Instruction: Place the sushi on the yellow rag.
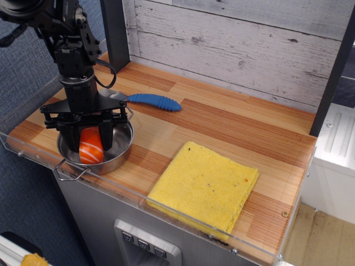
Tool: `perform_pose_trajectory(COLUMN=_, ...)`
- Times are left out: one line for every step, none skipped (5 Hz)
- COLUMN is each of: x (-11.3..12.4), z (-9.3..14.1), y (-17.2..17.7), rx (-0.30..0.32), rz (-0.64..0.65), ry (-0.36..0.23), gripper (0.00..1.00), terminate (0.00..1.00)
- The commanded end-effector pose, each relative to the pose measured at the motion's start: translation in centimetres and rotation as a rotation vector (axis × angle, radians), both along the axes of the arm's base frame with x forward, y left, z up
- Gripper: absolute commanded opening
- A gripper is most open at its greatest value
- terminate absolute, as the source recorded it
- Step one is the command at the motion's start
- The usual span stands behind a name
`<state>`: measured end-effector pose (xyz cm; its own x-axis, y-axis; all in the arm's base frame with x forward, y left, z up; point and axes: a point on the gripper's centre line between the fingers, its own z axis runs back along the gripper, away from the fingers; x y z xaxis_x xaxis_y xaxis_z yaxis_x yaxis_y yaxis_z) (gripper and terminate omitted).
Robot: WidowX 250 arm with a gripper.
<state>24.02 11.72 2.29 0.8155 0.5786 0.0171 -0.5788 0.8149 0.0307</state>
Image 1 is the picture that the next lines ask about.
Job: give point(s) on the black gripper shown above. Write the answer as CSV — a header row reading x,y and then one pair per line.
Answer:
x,y
84,106

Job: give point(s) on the orange salmon sushi toy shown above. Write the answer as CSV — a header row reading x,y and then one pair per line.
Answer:
x,y
90,147

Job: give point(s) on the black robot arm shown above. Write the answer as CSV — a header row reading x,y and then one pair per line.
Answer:
x,y
63,25

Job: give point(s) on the yellow rag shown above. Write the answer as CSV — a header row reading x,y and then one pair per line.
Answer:
x,y
204,190

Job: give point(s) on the small steel pot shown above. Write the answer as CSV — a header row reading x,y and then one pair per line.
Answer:
x,y
119,149

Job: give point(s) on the silver button panel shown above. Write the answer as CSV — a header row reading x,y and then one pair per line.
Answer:
x,y
139,247

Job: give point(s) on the blue handled metal spoon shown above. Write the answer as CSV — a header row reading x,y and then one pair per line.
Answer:
x,y
158,101

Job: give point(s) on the left black frame post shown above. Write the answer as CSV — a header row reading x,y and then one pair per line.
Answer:
x,y
115,33

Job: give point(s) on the black frame post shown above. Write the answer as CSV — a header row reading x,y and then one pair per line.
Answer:
x,y
115,33
337,70

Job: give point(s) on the right black frame post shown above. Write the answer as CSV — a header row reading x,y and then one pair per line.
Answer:
x,y
337,70

